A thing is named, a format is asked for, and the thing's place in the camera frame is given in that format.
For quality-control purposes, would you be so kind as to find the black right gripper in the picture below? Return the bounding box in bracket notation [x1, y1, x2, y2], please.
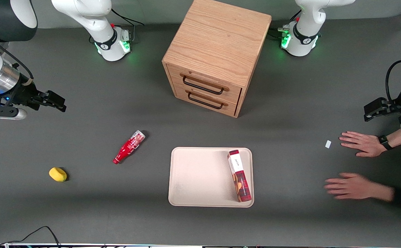
[9, 77, 67, 113]

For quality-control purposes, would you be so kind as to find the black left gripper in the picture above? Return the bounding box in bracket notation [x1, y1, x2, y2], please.
[364, 83, 401, 122]

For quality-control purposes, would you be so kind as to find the red ketchup bottle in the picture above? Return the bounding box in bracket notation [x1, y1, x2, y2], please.
[112, 130, 146, 165]

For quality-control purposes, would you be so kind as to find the person's left forearm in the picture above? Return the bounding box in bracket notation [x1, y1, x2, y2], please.
[373, 184, 401, 217]

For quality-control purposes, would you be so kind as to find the beige plastic tray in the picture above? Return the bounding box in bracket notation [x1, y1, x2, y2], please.
[168, 147, 254, 208]

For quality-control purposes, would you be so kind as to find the person's right hand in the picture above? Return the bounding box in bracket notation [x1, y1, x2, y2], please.
[339, 131, 384, 158]

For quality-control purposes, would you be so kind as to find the person's left hand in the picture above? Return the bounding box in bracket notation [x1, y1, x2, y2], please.
[324, 173, 377, 200]

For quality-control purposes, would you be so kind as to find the black wrist watch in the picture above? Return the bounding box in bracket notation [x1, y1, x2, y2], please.
[378, 135, 393, 151]

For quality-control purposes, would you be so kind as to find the yellow lemon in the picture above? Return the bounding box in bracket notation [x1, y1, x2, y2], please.
[49, 167, 67, 182]

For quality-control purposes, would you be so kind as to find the wooden drawer front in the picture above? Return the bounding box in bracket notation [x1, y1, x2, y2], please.
[168, 64, 243, 104]
[173, 84, 239, 116]

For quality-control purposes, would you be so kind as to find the red white cookie box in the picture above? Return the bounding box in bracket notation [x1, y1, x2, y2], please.
[227, 149, 252, 203]

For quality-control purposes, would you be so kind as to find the wooden drawer cabinet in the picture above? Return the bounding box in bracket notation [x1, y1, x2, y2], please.
[162, 0, 272, 118]

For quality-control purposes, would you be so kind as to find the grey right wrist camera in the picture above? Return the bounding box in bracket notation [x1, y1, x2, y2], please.
[0, 108, 27, 120]

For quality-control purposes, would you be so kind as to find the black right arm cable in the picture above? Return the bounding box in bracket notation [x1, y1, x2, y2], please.
[0, 30, 34, 81]

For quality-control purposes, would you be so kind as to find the black right base cable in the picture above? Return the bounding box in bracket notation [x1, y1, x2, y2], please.
[110, 9, 145, 27]

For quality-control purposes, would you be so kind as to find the black base cable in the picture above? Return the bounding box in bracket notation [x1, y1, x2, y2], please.
[269, 10, 302, 39]
[110, 9, 145, 27]

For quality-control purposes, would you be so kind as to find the black cable on table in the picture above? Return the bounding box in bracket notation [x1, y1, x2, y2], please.
[0, 226, 61, 248]

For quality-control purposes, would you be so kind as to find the black left base cable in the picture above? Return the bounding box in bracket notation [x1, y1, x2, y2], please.
[269, 10, 302, 39]

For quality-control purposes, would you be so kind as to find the black metal drawer handle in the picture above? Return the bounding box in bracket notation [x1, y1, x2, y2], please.
[182, 76, 225, 95]
[187, 91, 224, 110]

